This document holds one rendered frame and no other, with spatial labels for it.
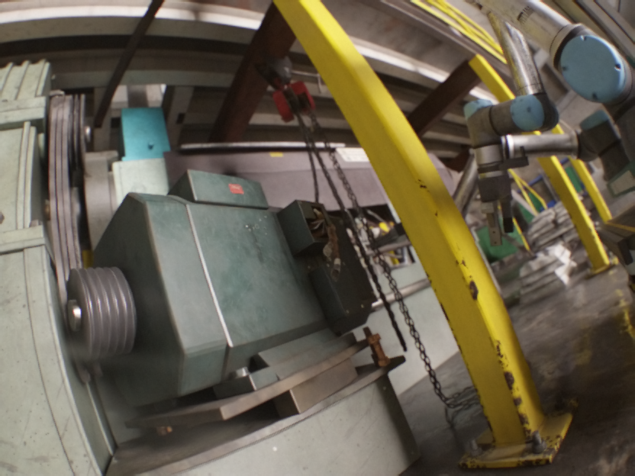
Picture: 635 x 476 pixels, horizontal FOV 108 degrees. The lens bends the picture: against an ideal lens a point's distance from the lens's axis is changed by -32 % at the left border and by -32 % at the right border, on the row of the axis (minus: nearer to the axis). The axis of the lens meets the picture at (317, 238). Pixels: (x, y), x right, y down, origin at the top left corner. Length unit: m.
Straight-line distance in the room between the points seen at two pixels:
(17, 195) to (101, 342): 0.49
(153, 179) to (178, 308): 1.10
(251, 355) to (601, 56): 0.86
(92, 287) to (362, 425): 0.66
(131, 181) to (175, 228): 0.97
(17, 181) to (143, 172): 0.80
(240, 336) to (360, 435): 0.38
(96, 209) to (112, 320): 0.80
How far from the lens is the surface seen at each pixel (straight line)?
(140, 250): 0.70
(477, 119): 0.81
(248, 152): 1.90
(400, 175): 0.74
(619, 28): 1.01
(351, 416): 0.82
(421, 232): 0.72
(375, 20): 2.37
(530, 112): 0.74
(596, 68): 0.66
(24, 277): 0.85
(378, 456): 0.87
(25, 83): 1.38
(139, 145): 1.79
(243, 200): 0.86
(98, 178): 1.50
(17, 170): 1.07
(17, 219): 0.96
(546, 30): 0.72
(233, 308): 0.68
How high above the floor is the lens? 0.42
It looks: 16 degrees up
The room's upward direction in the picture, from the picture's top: 23 degrees counter-clockwise
